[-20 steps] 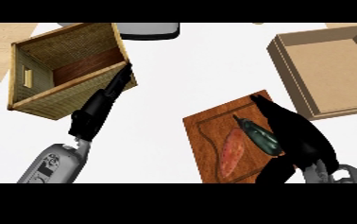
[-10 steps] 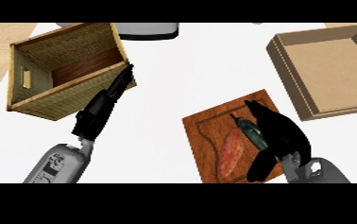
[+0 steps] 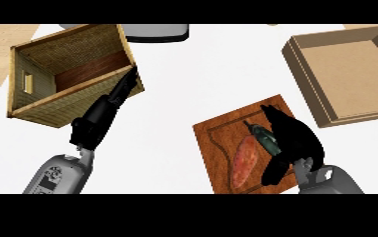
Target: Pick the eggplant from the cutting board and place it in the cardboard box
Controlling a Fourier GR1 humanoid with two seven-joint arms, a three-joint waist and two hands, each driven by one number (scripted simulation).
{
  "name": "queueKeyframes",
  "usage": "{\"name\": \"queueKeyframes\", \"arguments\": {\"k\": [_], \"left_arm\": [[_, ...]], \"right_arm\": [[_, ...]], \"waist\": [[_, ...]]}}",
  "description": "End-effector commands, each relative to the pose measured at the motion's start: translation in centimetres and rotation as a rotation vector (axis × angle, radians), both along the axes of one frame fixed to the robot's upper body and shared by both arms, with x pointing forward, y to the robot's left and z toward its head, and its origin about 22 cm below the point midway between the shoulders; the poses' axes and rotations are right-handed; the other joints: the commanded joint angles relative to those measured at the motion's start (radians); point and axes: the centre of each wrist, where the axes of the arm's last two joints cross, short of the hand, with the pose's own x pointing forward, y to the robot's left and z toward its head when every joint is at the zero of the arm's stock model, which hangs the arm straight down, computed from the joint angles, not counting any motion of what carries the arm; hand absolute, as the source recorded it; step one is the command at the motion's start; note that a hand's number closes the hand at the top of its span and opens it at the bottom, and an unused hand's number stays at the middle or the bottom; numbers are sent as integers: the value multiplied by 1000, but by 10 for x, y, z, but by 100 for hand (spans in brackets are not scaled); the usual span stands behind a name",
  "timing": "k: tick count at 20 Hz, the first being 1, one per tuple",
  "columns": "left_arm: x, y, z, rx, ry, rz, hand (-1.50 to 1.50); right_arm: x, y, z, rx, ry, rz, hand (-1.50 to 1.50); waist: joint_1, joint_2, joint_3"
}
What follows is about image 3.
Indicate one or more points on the brown cardboard box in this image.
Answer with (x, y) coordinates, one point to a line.
(340, 77)

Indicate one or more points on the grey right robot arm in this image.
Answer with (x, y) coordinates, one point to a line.
(325, 177)

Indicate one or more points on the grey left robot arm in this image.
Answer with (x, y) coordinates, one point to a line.
(60, 175)

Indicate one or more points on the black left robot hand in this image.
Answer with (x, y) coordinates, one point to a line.
(98, 117)

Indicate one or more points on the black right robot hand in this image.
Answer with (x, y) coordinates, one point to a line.
(294, 137)

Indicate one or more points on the dark green eggplant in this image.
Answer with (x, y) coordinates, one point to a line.
(266, 139)

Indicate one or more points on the grey and black appliance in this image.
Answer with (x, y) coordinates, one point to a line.
(156, 32)

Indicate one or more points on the orange sweet potato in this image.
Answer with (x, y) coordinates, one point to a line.
(246, 161)

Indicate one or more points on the brown wooden cutting board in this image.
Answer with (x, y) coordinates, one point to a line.
(222, 141)

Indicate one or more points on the woven wicker basket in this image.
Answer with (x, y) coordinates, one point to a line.
(69, 76)

